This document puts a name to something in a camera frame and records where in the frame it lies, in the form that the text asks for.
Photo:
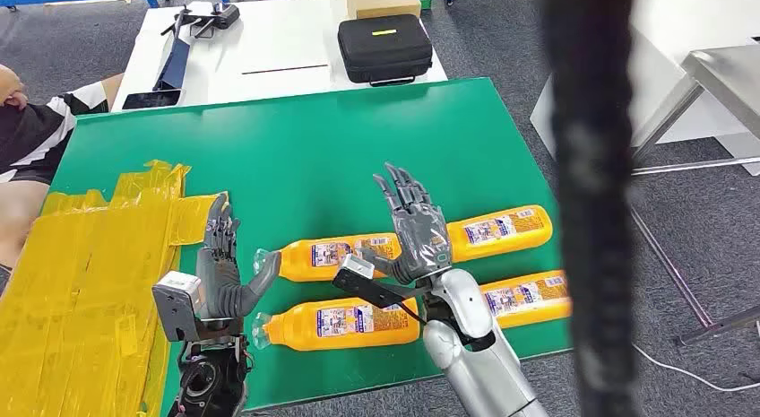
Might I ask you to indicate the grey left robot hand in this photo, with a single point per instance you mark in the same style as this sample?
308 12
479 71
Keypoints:
220 283

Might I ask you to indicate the person's hand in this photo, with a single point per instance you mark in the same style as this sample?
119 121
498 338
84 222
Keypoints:
12 87

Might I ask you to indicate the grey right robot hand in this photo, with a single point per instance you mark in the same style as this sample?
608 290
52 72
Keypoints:
424 236

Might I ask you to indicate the orange bottle clear cap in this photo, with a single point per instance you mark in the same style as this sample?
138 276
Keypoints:
297 331
522 316
531 239
303 260

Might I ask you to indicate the person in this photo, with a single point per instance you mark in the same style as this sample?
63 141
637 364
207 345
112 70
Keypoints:
35 135

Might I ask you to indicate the green table mat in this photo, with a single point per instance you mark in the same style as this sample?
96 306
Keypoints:
332 141

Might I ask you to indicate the black tablet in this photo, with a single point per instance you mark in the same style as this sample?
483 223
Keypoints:
151 99

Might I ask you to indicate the yellow tape patch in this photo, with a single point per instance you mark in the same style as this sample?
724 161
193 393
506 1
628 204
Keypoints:
77 283

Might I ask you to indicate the navy blue bar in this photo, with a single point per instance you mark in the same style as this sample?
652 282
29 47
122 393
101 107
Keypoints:
175 64

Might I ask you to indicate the black carrying case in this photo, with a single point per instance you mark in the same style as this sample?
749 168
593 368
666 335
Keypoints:
383 52

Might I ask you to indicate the cardboard box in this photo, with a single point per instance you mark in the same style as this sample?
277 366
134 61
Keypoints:
383 1

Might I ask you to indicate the white table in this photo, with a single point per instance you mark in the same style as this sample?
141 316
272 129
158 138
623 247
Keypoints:
273 34

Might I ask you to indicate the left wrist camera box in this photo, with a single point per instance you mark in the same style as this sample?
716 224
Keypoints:
175 307

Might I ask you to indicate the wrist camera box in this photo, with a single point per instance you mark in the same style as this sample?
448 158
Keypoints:
356 269
175 307

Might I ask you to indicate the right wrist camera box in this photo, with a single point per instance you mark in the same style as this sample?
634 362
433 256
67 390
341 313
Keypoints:
356 269

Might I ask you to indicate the steel table frame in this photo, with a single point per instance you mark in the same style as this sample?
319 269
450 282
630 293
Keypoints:
724 70

